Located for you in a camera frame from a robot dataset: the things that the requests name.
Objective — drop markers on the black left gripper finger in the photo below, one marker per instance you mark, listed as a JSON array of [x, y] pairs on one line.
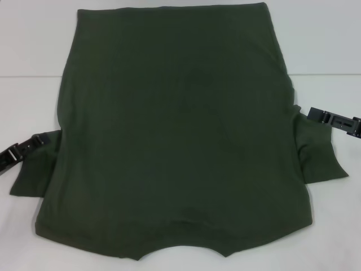
[[25, 148]]

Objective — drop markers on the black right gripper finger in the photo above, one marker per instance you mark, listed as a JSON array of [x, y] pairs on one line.
[[338, 121]]

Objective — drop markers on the dark green t-shirt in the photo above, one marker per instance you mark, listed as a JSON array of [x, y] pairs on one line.
[[180, 127]]

